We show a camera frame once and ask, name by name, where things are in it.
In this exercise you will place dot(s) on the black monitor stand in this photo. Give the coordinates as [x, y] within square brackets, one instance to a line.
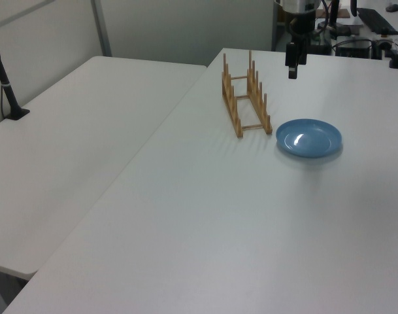
[334, 13]

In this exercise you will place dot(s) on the grey metal partition post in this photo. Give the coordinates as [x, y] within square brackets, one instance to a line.
[102, 29]

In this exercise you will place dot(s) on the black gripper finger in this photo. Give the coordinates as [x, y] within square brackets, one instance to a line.
[303, 57]
[292, 59]

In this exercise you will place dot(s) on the brown wooden board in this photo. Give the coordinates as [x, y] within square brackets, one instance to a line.
[344, 13]

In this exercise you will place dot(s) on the black vertical pole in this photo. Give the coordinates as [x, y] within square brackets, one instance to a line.
[354, 6]

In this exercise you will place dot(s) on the black camera pole with base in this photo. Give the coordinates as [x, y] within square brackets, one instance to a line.
[4, 85]

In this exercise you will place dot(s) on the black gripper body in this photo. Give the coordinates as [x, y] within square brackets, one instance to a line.
[303, 24]

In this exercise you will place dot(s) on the black clamped camera pole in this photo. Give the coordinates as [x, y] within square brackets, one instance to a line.
[396, 60]

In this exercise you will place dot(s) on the grey computer mouse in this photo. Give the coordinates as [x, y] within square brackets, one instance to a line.
[393, 7]

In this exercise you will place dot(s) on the black electronics box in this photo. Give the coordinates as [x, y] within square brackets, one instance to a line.
[354, 49]

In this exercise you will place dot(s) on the white side table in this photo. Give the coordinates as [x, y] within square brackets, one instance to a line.
[71, 147]

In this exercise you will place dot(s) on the wooden plate rack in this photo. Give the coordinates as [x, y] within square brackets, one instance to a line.
[232, 108]

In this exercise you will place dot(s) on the black computer keyboard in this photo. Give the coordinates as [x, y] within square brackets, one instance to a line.
[376, 21]

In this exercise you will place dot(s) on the blue plastic plate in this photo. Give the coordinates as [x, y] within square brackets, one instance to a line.
[303, 144]

